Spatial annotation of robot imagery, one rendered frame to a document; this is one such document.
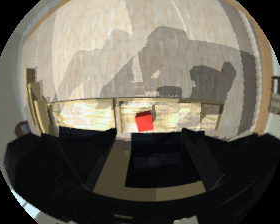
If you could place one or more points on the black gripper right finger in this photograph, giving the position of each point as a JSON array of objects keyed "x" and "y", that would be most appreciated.
[{"x": 213, "y": 157}]

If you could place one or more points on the small red block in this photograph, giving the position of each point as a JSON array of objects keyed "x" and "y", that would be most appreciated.
[{"x": 144, "y": 121}]

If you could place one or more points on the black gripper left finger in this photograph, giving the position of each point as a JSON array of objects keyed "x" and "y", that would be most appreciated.
[{"x": 86, "y": 157}]

